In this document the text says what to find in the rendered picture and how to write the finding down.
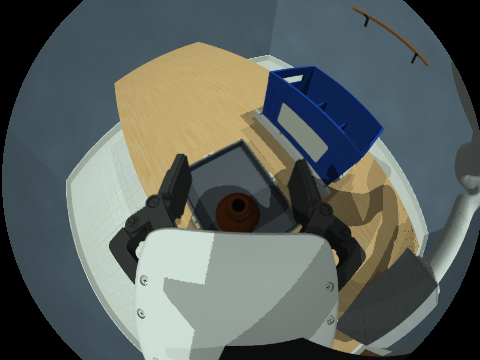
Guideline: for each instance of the brown glass bottle with beige label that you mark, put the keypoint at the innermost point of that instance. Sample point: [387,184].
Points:
[237,214]

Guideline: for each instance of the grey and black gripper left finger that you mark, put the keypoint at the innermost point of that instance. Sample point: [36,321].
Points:
[171,201]

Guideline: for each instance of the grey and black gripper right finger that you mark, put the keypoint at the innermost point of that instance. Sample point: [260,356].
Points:
[317,218]

